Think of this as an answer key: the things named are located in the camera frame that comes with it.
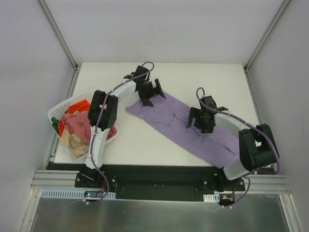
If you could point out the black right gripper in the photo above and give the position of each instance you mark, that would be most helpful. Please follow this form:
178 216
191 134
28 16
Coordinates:
196 118

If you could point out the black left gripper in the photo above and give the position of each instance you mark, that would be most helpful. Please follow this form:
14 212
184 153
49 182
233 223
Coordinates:
151 92

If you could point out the lavender purple t-shirt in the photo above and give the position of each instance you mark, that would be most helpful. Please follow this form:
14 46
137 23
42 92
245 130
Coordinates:
169 117

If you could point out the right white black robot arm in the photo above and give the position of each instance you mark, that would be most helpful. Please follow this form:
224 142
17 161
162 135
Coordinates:
257 147

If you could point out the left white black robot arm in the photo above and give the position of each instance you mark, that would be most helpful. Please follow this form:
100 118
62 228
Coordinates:
103 115

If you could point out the orange t-shirt in basket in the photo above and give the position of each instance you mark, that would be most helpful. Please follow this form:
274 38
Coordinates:
80 106

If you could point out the pink t-shirt in basket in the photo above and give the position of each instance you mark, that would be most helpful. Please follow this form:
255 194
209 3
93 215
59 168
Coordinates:
76 123

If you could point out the white plastic laundry basket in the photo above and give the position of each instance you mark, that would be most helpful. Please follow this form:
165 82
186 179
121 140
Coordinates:
62 154

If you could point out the green garment in basket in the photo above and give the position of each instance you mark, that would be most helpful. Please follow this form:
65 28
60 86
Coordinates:
55 123

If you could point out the right white slotted cable duct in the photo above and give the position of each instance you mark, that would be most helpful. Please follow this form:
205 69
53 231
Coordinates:
211 198

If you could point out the white slotted cable duct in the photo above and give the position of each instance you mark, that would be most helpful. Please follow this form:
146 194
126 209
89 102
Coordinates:
72 194
211 198

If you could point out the aluminium extrusion rail right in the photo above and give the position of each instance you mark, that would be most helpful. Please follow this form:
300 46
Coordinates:
269 184

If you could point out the aluminium extrusion rail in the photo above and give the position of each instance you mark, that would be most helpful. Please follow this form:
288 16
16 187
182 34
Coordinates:
269 184
53 179

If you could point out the aluminium extrusion rail left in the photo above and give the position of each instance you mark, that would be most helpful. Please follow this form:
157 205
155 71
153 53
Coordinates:
53 179

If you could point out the left aluminium frame post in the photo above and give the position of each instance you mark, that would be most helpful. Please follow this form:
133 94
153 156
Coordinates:
57 33

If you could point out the aluminium frame post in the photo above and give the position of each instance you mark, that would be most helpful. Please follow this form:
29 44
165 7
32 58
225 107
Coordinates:
57 33
267 33

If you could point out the left white slotted cable duct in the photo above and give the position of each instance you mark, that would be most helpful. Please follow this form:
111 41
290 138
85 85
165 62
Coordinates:
72 194

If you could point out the right aluminium frame post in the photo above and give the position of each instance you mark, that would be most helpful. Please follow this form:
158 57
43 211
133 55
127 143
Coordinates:
267 33

